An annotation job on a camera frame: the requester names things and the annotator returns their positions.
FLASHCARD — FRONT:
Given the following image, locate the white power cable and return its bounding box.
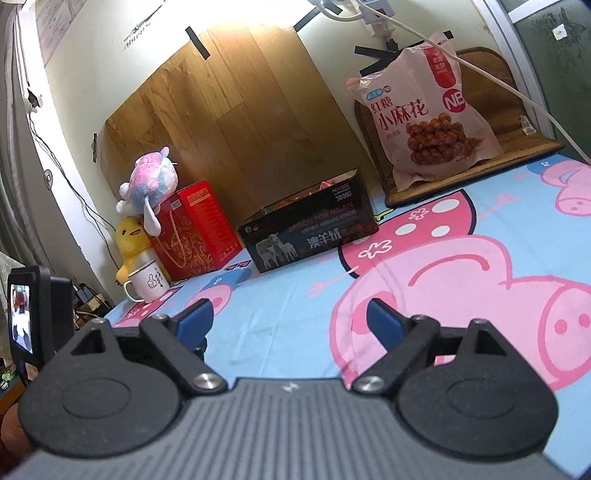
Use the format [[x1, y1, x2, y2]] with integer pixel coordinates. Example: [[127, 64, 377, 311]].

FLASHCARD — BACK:
[[308, 0, 591, 165]]

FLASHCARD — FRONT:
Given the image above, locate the pink fried-twist snack bag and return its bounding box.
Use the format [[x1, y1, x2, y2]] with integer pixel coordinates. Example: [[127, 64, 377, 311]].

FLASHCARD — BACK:
[[346, 32, 503, 190]]

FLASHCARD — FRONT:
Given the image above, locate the black snack storage box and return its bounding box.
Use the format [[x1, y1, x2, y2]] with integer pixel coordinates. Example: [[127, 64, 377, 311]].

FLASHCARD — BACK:
[[238, 169, 379, 273]]

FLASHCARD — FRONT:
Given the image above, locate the red gift box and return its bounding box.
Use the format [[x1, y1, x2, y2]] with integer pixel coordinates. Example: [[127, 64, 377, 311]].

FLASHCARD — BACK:
[[150, 180, 242, 281]]

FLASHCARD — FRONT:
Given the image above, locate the wooden board on wall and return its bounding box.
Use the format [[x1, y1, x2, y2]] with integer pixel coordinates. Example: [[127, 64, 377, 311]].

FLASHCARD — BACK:
[[97, 26, 379, 225]]

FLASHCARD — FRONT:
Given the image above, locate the person's left hand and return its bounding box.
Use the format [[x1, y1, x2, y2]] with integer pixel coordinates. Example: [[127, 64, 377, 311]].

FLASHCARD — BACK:
[[0, 403, 35, 475]]

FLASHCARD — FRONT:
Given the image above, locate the pink blue plush toy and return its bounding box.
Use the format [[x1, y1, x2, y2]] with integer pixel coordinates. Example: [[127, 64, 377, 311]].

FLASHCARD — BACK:
[[115, 147, 178, 237]]

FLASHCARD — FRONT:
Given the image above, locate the white enamel mug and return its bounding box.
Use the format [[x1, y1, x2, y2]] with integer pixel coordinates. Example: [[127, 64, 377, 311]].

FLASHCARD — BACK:
[[123, 260, 170, 303]]

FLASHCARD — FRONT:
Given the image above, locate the yellow duck plush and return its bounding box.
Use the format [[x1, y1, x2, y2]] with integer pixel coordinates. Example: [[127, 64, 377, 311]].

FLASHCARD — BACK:
[[115, 217, 153, 285]]

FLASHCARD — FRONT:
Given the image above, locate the white power strip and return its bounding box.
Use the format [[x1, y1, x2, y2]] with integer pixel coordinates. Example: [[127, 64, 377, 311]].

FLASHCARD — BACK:
[[353, 0, 396, 42]]

